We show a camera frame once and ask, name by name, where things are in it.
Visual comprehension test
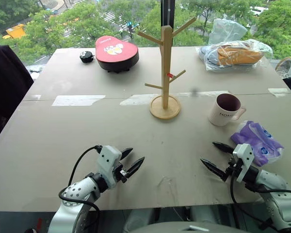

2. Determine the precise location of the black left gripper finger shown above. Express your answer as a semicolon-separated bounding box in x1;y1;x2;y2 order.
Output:
125;156;146;181
121;147;134;161

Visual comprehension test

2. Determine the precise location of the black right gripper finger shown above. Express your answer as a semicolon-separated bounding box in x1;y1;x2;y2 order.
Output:
200;158;227;182
212;142;235;154

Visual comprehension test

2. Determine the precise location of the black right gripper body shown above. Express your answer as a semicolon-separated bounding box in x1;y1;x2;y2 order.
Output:
224;155;243;182

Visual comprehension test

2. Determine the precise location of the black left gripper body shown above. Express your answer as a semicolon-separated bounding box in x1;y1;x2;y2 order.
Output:
113;163;129;184

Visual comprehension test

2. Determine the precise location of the wooden mug tree stand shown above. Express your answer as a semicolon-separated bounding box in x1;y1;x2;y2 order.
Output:
137;17;197;120

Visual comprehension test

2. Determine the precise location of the pale pink mug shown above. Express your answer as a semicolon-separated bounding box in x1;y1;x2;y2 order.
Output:
207;93;247;127

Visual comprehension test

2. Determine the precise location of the purple plastic packet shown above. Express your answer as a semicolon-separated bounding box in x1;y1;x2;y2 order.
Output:
230;120;285;167

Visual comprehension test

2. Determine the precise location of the torn white tape strip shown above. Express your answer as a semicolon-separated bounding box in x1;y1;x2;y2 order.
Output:
119;93;162;106

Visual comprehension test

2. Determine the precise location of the grey rounded robot body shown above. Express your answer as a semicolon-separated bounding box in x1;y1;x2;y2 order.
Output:
122;206;237;233

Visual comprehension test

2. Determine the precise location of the wide white tape strip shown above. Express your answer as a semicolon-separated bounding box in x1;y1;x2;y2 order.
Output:
51;95;106;107

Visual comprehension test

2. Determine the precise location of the short white tape strip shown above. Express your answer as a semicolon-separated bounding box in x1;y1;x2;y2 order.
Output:
267;87;291;98

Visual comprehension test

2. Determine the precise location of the clear bag with shoes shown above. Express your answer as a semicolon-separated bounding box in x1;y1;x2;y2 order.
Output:
195;38;274;72

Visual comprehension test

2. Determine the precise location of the grey sneaker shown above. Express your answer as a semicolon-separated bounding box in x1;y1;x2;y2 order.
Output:
275;57;291;79

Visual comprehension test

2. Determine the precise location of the red heart-shaped box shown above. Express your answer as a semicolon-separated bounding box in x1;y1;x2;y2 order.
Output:
95;35;140;73

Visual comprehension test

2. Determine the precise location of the small black round gadget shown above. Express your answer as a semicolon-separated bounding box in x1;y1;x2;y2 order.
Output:
79;50;95;64

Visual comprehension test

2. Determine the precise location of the light blue plastic bag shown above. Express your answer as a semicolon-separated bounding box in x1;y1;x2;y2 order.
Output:
208;19;248;46

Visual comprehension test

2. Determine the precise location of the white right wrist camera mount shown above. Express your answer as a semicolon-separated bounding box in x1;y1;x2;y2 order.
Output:
232;143;255;183

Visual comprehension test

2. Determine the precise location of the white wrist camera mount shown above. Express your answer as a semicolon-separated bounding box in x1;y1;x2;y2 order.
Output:
232;143;255;183
96;145;123;189

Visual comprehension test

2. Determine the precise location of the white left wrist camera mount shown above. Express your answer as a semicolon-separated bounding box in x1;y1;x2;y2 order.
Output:
96;145;123;189

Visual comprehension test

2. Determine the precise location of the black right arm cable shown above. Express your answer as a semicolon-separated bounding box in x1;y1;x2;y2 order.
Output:
229;167;291;205

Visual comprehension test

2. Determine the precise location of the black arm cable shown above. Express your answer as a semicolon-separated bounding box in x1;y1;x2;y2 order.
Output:
58;145;104;230
229;167;291;205

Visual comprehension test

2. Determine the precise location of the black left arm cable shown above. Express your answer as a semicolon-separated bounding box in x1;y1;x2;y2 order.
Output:
58;145;104;230

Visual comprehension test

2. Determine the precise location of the black window post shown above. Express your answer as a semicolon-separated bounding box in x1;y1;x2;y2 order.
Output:
160;0;177;47

